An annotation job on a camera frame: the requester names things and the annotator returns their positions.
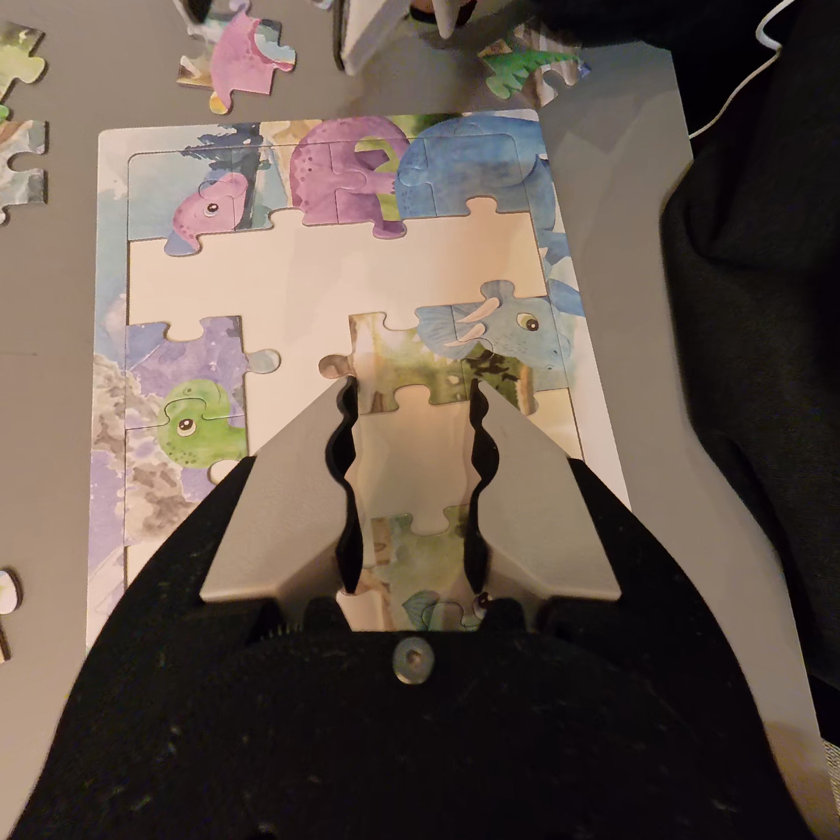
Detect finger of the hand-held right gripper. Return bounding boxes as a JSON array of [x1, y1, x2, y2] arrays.
[[333, 0, 422, 76]]

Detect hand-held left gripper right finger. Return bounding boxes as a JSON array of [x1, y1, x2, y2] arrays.
[[461, 377, 623, 630]]

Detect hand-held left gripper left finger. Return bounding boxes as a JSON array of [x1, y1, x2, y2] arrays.
[[199, 377, 362, 605]]

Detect purple blue green puzzle piece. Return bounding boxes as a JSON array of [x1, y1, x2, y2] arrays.
[[331, 134, 409, 240]]

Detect purple dinosaur body puzzle piece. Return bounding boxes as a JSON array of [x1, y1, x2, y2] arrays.
[[266, 139, 345, 227]]

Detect blue triceratops head puzzle piece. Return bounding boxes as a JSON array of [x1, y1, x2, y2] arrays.
[[451, 281, 573, 414]]

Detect dinosaur puzzle tray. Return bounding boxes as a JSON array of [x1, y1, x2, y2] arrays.
[[85, 108, 634, 651]]

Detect person's right hand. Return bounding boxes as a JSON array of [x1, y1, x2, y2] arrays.
[[409, 0, 480, 27]]

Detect green dinosaur brown puzzle piece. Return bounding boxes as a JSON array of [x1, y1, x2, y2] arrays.
[[476, 38, 592, 109]]

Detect blue dinosaur body puzzle piece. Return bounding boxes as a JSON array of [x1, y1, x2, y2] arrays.
[[394, 133, 534, 222]]

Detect pink dinosaur head puzzle piece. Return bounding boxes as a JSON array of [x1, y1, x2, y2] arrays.
[[128, 147, 275, 258]]

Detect pink yellow blue puzzle piece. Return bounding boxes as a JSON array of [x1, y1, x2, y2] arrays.
[[0, 567, 24, 665]]

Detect green yellow puzzle piece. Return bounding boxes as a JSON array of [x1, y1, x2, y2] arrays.
[[0, 23, 48, 102]]

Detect brown grey puzzle piece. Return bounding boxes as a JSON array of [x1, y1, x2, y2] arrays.
[[0, 120, 51, 227]]

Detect thin white cord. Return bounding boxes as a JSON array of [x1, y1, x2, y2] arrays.
[[688, 0, 790, 139]]

